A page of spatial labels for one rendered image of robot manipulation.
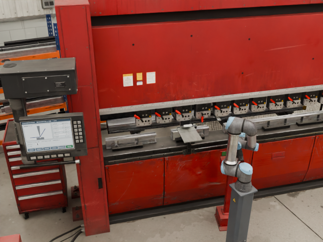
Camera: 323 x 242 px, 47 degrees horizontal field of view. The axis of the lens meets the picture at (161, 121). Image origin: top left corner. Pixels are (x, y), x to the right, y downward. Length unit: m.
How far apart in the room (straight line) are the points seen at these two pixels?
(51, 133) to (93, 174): 0.84
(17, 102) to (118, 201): 1.60
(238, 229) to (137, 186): 1.08
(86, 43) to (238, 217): 1.99
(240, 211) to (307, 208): 1.30
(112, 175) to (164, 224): 0.82
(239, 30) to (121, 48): 1.08
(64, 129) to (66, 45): 0.65
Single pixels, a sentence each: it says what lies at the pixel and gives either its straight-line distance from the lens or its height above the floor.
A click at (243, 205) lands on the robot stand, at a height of 0.65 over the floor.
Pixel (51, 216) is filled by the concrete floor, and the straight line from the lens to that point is 4.37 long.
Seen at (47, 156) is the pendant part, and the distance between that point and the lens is 2.97.
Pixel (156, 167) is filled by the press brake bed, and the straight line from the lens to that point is 3.77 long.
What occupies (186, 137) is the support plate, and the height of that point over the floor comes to 1.00.
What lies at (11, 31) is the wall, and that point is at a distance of 7.32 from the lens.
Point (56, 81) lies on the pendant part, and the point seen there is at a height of 1.86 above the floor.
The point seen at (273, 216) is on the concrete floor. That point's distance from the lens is 4.37.
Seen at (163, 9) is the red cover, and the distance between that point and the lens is 3.24.
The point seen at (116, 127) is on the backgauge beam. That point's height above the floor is 0.96.
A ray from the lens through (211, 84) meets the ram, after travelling 3.62.
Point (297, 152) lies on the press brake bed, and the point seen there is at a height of 0.58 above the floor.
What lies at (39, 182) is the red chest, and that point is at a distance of 4.05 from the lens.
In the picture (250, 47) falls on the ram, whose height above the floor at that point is 1.79.
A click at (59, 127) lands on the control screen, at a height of 1.51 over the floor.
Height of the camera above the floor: 2.87
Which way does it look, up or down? 29 degrees down
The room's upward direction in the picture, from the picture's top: straight up
